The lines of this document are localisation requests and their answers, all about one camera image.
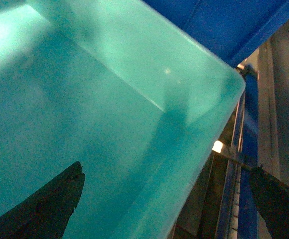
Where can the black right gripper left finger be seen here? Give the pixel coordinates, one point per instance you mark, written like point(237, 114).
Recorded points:
point(45, 214)

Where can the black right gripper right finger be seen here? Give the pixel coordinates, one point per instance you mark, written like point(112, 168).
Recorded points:
point(271, 197)

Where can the teal plastic bin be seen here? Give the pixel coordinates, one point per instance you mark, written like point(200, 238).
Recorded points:
point(116, 86)

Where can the blue plastic bin centre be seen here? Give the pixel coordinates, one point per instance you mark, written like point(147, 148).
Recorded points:
point(231, 29)

